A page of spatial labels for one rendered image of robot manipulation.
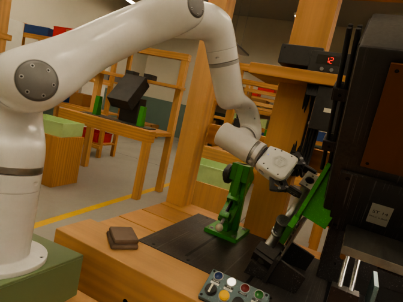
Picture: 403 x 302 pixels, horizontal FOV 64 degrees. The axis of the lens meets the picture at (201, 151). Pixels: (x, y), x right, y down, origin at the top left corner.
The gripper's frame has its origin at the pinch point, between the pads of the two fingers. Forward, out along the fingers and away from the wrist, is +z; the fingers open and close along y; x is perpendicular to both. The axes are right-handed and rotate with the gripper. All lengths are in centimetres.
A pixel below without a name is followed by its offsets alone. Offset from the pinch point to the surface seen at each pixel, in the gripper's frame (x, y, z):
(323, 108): -4.1, 27.1, -8.6
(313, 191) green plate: -8.5, -6.8, 3.7
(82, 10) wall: 409, 400, -780
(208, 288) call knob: -3.6, -42.3, -4.0
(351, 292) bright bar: -5.4, -23.2, 22.1
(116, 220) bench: 25, -39, -48
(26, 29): 295, 180, -631
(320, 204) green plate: -5.9, -7.6, 6.8
